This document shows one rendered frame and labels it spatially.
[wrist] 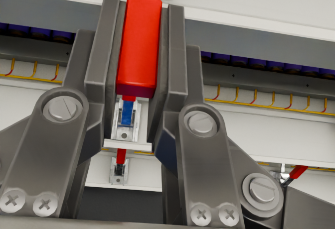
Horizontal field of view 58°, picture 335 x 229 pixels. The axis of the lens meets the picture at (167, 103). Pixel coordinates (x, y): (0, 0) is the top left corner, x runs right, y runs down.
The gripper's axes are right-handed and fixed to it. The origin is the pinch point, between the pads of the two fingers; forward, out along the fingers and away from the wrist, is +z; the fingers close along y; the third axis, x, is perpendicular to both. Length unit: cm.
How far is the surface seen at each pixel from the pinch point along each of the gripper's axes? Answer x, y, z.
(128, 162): -36.9, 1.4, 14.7
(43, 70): -16.7, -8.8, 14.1
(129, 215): -49, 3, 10
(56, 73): -15.8, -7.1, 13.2
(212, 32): -2.2, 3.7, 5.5
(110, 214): -49, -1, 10
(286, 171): -36.2, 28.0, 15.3
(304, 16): -0.6, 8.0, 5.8
